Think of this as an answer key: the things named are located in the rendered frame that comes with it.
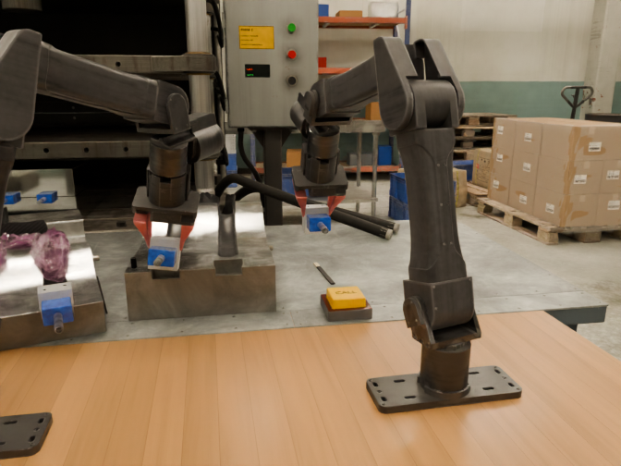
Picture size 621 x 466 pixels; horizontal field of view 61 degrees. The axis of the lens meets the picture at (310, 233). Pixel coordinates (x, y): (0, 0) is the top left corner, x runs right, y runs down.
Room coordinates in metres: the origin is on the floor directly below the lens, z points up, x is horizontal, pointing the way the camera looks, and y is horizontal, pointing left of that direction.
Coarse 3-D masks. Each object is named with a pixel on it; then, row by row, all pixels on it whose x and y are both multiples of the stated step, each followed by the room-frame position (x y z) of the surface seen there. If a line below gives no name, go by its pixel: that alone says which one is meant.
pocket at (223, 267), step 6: (216, 264) 0.92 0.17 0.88; (222, 264) 0.92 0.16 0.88; (228, 264) 0.92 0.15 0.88; (234, 264) 0.92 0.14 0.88; (240, 264) 0.92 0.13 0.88; (216, 270) 0.92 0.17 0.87; (222, 270) 0.92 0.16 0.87; (228, 270) 0.92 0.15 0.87; (234, 270) 0.92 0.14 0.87; (240, 270) 0.92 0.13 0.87
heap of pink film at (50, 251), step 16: (0, 240) 0.94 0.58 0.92; (16, 240) 1.02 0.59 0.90; (32, 240) 1.03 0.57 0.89; (48, 240) 0.95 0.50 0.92; (64, 240) 0.97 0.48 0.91; (0, 256) 0.90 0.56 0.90; (32, 256) 0.93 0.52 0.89; (48, 256) 0.92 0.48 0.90; (64, 256) 0.94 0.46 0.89; (48, 272) 0.89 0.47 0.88; (64, 272) 0.90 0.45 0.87
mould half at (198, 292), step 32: (160, 224) 1.11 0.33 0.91; (256, 224) 1.13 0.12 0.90; (192, 256) 0.94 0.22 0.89; (256, 256) 0.94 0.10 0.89; (128, 288) 0.85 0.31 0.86; (160, 288) 0.86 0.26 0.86; (192, 288) 0.87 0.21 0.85; (224, 288) 0.87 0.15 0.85; (256, 288) 0.88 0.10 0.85; (128, 320) 0.85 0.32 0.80
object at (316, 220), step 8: (312, 208) 1.03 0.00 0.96; (320, 208) 1.04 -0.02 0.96; (328, 208) 1.04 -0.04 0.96; (304, 216) 1.03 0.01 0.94; (312, 216) 1.00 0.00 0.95; (320, 216) 1.00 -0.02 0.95; (328, 216) 1.00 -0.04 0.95; (304, 224) 1.03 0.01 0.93; (312, 224) 0.99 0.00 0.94; (320, 224) 0.98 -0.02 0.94; (328, 224) 1.00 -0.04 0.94; (304, 232) 1.03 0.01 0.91; (312, 232) 1.03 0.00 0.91; (320, 232) 1.03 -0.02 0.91; (328, 232) 1.04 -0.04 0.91
